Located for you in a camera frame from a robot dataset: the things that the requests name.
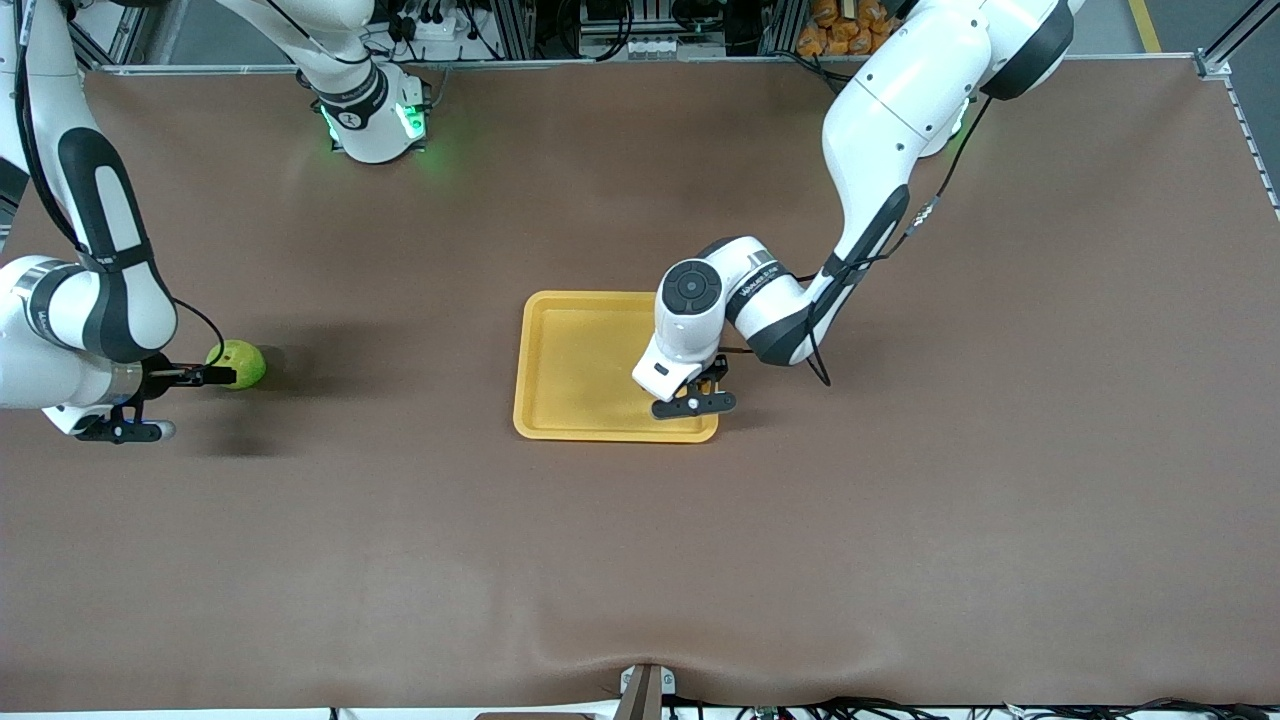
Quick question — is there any green apple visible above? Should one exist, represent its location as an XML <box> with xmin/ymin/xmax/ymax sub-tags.
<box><xmin>205</xmin><ymin>339</ymin><xmax>268</xmax><ymax>391</ymax></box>

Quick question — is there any yellow plastic tray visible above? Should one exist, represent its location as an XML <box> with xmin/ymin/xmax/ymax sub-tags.
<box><xmin>513</xmin><ymin>290</ymin><xmax>720</xmax><ymax>444</ymax></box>

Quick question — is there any brown table mat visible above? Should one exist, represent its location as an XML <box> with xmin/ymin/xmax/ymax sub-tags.
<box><xmin>0</xmin><ymin>56</ymin><xmax>1280</xmax><ymax>713</ymax></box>

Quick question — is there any orange snack packet pile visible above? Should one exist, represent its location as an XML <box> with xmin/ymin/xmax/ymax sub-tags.
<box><xmin>797</xmin><ymin>0</ymin><xmax>909</xmax><ymax>58</ymax></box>

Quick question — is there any white power strip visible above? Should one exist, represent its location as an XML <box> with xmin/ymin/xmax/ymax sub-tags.
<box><xmin>393</xmin><ymin>10</ymin><xmax>473</xmax><ymax>43</ymax></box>

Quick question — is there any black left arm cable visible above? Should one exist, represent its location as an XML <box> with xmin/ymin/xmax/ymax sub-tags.
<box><xmin>803</xmin><ymin>95</ymin><xmax>993</xmax><ymax>388</ymax></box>

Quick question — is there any metal table clamp bracket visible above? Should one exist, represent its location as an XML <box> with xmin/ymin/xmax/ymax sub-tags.
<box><xmin>618</xmin><ymin>663</ymin><xmax>677</xmax><ymax>720</ymax></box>

